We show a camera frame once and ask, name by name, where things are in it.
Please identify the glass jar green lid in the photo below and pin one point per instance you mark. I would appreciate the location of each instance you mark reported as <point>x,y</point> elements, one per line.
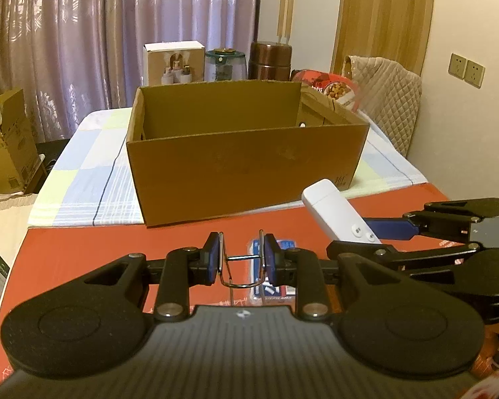
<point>224,64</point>

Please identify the wooden strips on wall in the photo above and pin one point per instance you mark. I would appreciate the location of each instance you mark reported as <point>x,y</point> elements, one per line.
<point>284,21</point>

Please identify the red Motul mat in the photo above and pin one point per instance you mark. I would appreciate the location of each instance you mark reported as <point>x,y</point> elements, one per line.
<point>49,257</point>

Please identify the open brown cardboard box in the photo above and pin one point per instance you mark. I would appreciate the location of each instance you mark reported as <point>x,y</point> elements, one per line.
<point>203,150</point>

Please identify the wall socket plates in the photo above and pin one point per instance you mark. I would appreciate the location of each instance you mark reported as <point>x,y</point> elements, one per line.
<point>469,71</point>

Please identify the brown metal canister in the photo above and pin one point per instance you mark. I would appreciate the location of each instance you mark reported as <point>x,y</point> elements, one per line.
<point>270,61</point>

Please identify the checkered blue tablecloth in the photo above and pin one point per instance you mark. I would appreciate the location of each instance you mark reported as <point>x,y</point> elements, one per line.
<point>91,183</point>

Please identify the right hand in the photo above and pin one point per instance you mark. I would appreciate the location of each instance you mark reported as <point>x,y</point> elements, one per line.
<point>483,364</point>

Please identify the clear plastic box blue label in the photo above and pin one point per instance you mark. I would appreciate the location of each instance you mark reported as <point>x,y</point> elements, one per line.
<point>273,272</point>

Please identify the beige quilted chair cover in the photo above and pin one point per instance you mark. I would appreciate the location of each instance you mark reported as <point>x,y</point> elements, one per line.
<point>389,94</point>

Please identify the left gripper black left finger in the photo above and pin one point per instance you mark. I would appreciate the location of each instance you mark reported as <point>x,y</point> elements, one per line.
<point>180,270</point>

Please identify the purple curtain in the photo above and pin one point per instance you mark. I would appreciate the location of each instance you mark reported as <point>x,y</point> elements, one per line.
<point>74,57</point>

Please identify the white product box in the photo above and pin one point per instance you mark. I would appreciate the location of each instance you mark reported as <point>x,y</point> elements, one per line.
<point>167,63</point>

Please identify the white remote control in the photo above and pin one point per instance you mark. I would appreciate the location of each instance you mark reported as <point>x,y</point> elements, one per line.
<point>335,215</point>

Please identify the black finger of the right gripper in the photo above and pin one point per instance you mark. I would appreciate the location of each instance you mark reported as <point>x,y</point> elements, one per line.
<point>447,220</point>
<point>403,253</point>

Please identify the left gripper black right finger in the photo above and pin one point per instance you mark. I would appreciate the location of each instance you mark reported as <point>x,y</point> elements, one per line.
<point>312,299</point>

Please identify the red beef rice meal box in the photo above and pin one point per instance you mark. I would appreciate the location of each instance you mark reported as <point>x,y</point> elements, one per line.
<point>337,87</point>

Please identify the side cardboard box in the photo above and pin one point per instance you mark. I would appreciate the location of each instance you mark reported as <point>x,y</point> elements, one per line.
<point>18,153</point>

